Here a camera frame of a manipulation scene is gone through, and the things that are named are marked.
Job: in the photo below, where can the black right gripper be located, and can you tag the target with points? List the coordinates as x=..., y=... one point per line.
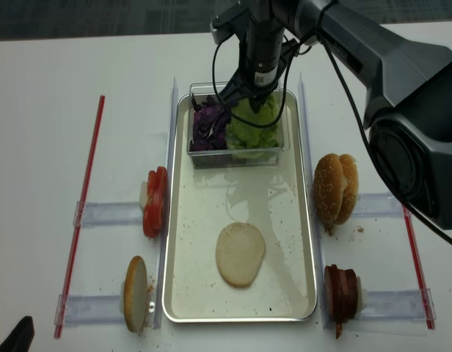
x=263, y=57

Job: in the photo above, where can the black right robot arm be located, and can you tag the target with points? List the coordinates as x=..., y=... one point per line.
x=408, y=108

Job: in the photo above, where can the green lettuce pile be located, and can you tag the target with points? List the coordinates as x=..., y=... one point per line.
x=241, y=136

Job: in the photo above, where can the rear tomato slice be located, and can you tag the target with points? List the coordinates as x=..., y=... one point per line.
x=156, y=177

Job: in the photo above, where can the tomato slice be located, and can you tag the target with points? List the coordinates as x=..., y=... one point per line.
x=156, y=177
x=154, y=208

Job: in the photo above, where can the white stopper behind tomato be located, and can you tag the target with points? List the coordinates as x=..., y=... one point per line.
x=143, y=195

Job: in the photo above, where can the front tomato slice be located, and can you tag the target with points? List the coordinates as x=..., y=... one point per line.
x=154, y=208

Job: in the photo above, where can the white stopper behind patties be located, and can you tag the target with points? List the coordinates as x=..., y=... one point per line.
x=362, y=297

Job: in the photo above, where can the clear plastic container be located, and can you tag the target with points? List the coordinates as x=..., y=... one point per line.
x=231, y=158

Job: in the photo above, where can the shredded purple cabbage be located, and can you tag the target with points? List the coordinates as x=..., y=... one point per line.
x=209, y=126

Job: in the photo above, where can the sesame bun top front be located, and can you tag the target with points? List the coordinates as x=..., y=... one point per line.
x=328, y=186

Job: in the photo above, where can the sesame bun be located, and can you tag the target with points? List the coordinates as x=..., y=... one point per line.
x=350, y=192
x=328, y=186

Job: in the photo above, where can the sesame bun rear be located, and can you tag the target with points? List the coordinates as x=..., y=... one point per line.
x=350, y=192

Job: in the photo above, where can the silver metal tray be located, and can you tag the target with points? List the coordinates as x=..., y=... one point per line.
x=204, y=201

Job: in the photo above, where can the bottom bun slice on tray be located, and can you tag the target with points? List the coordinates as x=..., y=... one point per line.
x=240, y=249

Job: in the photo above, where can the upper right clear holder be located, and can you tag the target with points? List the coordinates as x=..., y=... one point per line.
x=371, y=205

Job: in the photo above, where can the clear holder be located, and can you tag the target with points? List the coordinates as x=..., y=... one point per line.
x=395, y=305
x=93, y=214
x=88, y=310
x=371, y=205

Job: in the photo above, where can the upper left clear holder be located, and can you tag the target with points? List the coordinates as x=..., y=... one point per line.
x=93, y=214

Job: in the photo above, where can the upright bun slice left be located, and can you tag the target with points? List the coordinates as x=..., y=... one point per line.
x=135, y=294

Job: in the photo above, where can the lower right clear holder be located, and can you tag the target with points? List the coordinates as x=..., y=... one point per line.
x=395, y=305

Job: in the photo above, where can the right red strip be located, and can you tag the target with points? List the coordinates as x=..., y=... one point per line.
x=424, y=293

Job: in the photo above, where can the red strip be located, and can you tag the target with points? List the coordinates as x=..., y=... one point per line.
x=62, y=305
x=424, y=293

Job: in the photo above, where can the lower left clear holder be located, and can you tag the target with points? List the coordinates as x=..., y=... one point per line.
x=88, y=310

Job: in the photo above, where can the left red strip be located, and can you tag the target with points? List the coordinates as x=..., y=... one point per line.
x=62, y=305

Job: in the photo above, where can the black object bottom left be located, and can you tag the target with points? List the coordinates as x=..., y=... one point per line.
x=20, y=338

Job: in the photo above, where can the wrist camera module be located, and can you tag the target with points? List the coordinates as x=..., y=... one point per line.
x=232, y=22

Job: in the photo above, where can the left long clear rail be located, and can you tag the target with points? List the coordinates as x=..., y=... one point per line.
x=173, y=110

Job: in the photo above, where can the long clear rail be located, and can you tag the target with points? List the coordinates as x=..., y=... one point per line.
x=314, y=223
x=173, y=110

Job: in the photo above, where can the right long clear rail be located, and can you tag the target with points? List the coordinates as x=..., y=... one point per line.
x=314, y=223

